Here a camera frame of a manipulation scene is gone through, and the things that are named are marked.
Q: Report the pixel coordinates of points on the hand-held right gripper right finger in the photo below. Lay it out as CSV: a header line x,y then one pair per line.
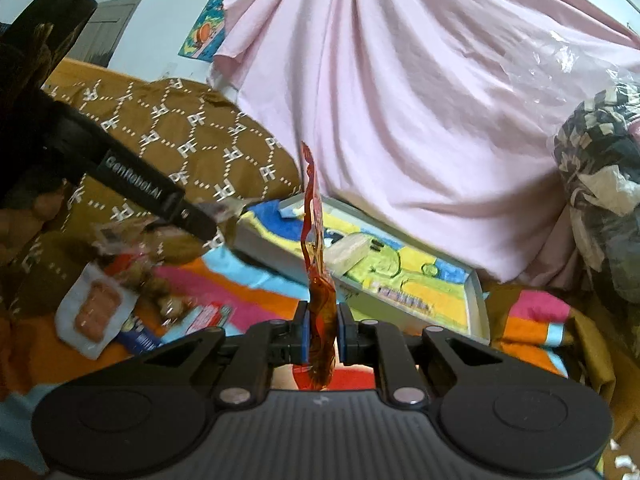
x,y
343,335

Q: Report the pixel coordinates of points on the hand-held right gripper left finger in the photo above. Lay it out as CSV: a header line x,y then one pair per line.
x,y
301,332

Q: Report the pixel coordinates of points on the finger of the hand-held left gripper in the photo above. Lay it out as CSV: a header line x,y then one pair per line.
x,y
197,220

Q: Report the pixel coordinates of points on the red orange snack packet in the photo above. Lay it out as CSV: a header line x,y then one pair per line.
x,y
320,305

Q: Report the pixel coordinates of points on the clear packet of speckled eggs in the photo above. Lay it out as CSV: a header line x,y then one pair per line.
x,y
150,280

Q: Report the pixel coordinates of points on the grey tray with cartoon print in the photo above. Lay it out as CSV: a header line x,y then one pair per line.
x,y
425,280

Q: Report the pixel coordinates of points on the cartoon printed blanket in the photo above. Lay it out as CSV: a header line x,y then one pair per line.
x,y
200,280

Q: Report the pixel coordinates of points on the white wrapped snack packet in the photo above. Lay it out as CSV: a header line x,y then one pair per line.
x,y
352,255

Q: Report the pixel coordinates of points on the red and white candy packet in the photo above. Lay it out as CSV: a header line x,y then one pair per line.
x,y
210,317

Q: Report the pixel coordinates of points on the brown patterned pillow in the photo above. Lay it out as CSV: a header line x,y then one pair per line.
x,y
200,125

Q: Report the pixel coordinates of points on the grey door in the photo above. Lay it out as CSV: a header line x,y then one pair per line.
x,y
102,27

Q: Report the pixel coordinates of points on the blue snack packet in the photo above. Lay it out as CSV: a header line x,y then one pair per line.
x,y
137,335

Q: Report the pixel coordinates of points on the white sausage packet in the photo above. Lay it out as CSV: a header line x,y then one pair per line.
x,y
92,310

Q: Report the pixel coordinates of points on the pink bed sheet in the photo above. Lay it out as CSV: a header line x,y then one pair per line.
x,y
400,110

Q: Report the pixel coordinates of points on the clear plastic bag of clothes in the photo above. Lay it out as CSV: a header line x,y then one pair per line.
x,y
600,170

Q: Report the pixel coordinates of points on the wall poster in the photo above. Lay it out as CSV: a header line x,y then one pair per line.
x,y
207,30

